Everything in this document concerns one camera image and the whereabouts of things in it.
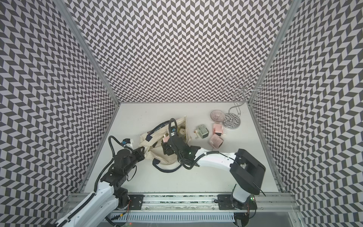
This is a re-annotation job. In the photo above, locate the pink pencil sharpener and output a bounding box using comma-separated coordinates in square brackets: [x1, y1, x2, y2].
[213, 124, 224, 136]
[209, 134, 224, 149]
[163, 136, 170, 143]

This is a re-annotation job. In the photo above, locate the cream canvas tote bag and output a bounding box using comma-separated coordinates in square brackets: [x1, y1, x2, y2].
[139, 117, 194, 174]

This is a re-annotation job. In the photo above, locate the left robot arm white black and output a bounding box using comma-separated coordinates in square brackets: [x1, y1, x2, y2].
[46, 136, 145, 227]

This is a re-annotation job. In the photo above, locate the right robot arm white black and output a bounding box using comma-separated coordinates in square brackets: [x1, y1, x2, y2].
[159, 118, 266, 210]

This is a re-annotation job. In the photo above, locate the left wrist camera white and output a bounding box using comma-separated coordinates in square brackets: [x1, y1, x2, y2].
[121, 138, 131, 147]

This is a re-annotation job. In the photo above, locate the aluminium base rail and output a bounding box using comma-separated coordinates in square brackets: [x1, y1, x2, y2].
[65, 192, 301, 213]

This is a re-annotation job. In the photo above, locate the silver wire jewelry stand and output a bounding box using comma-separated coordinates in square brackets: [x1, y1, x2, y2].
[222, 76, 262, 130]

